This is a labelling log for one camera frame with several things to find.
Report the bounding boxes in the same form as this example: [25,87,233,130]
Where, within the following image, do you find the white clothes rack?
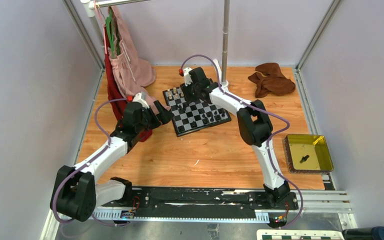
[79,0,234,92]

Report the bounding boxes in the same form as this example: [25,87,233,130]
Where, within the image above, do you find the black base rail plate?
[104,186,300,220]

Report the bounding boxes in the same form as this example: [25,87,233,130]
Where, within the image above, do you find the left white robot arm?
[50,92,174,224]

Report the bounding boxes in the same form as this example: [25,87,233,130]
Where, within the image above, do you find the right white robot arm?
[179,67,298,209]

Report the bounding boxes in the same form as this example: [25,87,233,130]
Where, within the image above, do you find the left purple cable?
[52,96,134,224]

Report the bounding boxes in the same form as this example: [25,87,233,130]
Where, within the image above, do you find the dark blue object corner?
[342,226,384,240]

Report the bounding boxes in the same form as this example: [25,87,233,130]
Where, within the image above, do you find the black piece in tray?
[299,154,310,164]

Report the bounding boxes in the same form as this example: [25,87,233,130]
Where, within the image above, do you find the pink hanging garment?
[102,6,158,114]

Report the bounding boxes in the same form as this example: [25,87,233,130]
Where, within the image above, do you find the green clothes hanger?
[105,7,116,59]

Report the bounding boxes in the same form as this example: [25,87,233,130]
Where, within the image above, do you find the red hanging garment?
[104,29,153,142]

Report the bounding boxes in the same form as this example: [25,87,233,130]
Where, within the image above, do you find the brown cloth pile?
[248,62,296,98]

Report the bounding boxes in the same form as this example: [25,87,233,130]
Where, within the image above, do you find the black white chessboard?
[162,87,232,137]

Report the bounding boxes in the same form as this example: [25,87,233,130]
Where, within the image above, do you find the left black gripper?
[135,100,174,134]

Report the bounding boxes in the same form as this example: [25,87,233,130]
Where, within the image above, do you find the yellow transparent tray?
[283,134,334,175]

